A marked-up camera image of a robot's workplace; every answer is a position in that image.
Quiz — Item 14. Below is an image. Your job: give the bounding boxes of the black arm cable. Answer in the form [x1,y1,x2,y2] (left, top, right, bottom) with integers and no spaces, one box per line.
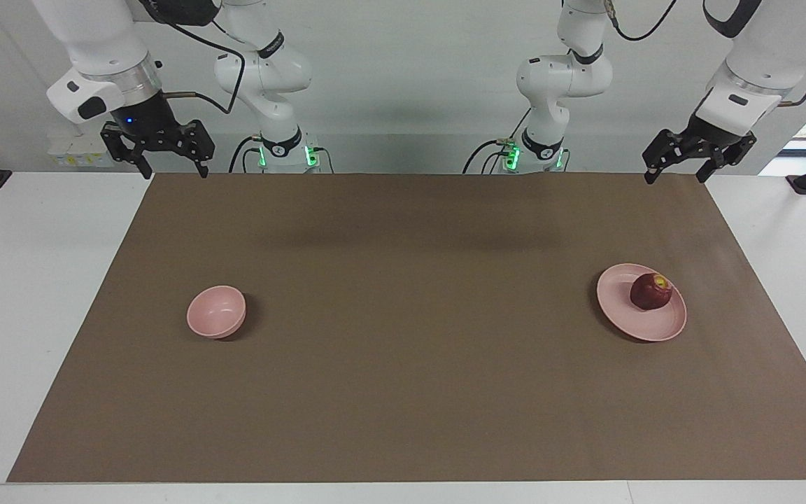
[609,0,806,110]
[141,0,246,116]

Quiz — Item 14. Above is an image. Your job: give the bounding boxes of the black right base cable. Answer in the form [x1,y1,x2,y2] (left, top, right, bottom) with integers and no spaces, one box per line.
[228,136,264,174]

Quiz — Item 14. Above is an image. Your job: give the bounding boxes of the red apple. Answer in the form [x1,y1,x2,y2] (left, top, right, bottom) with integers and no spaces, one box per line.
[630,273,674,312]

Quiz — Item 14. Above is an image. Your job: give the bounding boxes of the black left base cable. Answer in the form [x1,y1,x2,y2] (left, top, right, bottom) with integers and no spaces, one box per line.
[462,105,533,174]

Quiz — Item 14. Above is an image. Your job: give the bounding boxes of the pink plate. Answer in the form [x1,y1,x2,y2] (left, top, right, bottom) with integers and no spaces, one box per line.
[597,263,688,342]

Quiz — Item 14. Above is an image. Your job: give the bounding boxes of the brown table mat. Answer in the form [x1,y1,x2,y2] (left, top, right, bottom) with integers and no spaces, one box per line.
[6,173,806,484]

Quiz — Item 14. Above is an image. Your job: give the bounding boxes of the pink bowl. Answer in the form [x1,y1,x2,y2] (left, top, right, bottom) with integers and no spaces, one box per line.
[187,285,247,340]

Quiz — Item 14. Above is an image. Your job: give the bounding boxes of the black base cable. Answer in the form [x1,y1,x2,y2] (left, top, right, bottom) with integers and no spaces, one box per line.
[228,136,264,174]
[462,105,533,174]

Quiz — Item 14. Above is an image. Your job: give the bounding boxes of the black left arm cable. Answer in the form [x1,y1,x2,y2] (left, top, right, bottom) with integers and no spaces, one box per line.
[609,0,806,110]

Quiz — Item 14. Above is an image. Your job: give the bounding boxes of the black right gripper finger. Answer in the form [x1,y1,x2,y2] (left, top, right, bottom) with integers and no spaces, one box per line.
[101,125,154,180]
[179,120,215,179]

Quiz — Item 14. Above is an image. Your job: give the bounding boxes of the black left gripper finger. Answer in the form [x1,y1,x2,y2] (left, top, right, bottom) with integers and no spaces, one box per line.
[643,129,699,185]
[697,133,757,184]

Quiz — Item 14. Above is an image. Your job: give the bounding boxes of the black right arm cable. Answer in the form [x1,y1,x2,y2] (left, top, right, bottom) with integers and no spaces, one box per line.
[141,0,246,116]

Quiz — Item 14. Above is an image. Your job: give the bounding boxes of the white wall socket box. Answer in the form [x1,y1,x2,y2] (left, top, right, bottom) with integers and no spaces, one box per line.
[48,134,122,169]

